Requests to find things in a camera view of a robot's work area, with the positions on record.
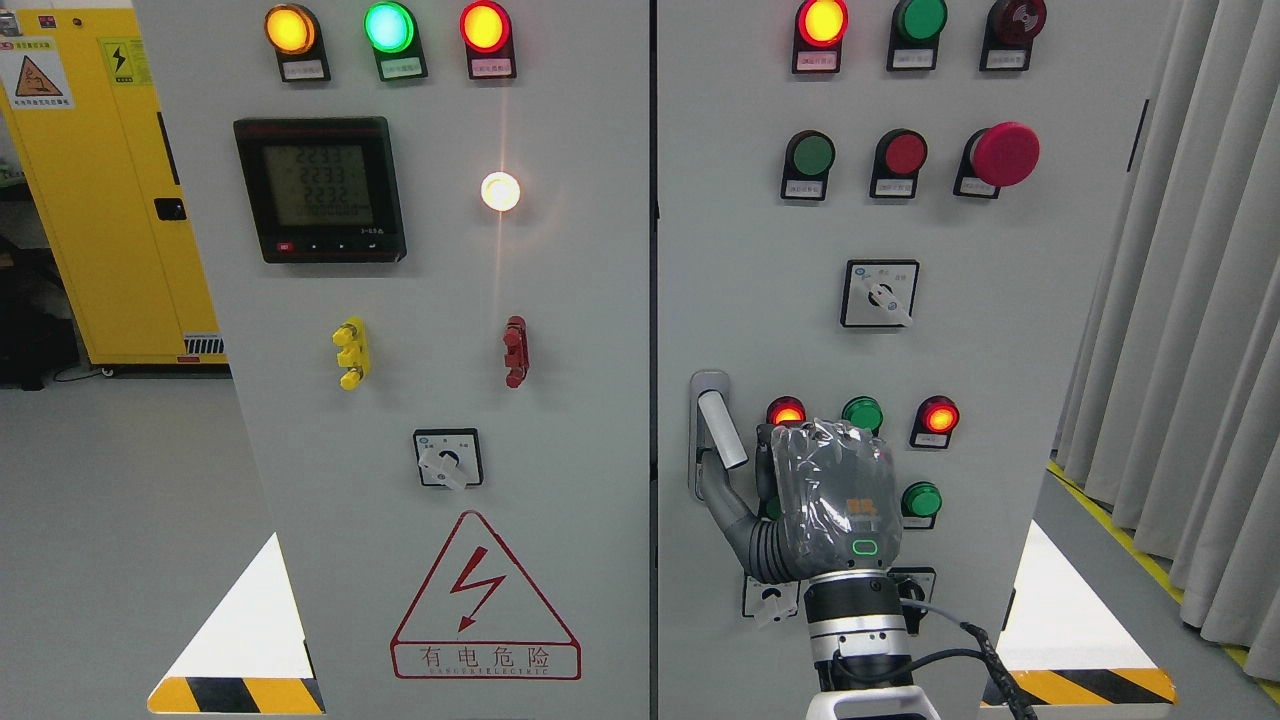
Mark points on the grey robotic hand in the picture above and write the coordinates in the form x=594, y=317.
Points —
x=840, y=509

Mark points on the silver door swing handle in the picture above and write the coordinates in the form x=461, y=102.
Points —
x=711, y=427

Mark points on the white robot forearm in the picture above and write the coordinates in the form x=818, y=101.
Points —
x=859, y=641

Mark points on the right cabinet door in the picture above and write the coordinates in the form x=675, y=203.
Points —
x=880, y=223

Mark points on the cabinet door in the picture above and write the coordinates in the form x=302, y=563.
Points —
x=566, y=456
x=880, y=223

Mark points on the left cabinet door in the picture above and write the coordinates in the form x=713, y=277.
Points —
x=566, y=456

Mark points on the green push button lower right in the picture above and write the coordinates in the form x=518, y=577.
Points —
x=921, y=503

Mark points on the green lamp middle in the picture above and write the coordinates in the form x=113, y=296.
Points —
x=865, y=413

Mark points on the red lit lamp middle left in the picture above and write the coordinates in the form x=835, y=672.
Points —
x=785, y=410

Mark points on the red lit lamp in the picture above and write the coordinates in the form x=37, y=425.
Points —
x=785, y=410
x=935, y=421

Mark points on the red lit lamp middle right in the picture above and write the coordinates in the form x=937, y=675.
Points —
x=935, y=421

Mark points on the right striped base foot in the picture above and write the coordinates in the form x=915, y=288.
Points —
x=1071, y=657

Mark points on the striped base foot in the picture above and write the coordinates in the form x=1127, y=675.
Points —
x=1071, y=657
x=249, y=659

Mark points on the green push button upper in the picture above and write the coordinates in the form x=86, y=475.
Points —
x=808, y=158

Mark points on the red push button upper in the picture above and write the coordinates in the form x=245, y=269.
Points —
x=900, y=154

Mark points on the grey curtain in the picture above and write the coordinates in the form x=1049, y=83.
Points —
x=1173, y=412

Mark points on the red terminal connector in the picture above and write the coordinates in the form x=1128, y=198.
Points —
x=516, y=358

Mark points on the red electric warning sign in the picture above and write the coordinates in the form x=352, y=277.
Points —
x=479, y=615

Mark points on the red emergency stop button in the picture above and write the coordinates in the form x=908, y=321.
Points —
x=996, y=157

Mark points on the white glowing indicator lamp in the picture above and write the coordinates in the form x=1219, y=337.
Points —
x=500, y=191

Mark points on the green indicator lamp top right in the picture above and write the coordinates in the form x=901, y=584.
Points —
x=915, y=30

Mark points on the green indicator lamp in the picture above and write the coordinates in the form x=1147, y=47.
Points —
x=915, y=30
x=395, y=40

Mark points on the red indicator lamp top right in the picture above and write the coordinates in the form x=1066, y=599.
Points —
x=819, y=29

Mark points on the red indicator lamp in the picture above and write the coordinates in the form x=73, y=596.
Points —
x=487, y=31
x=819, y=29

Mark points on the yellow terminal connector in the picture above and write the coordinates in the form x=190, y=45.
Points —
x=353, y=355

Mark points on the dark red buzzer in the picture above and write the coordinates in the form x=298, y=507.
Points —
x=1011, y=28

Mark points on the red indicator lamp top left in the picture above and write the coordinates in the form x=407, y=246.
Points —
x=487, y=31

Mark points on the black digital power meter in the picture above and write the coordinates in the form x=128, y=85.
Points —
x=322, y=190

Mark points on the left striped base foot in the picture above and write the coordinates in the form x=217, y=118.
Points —
x=249, y=659

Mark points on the green indicator lamp top left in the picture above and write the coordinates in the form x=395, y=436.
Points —
x=395, y=40

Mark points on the orange indicator lamp top left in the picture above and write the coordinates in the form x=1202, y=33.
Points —
x=297, y=42

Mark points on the yellow safety cabinet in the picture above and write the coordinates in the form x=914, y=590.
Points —
x=80, y=100

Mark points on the lower left rotary switch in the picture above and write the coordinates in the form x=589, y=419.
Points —
x=766, y=604

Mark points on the black key selector switch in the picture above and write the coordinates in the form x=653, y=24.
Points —
x=915, y=584

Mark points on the right door upper rotary switch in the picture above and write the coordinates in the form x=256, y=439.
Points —
x=879, y=293

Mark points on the door rotary switch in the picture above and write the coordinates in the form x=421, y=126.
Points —
x=449, y=458
x=879, y=293

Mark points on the left door rotary switch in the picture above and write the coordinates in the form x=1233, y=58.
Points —
x=449, y=458

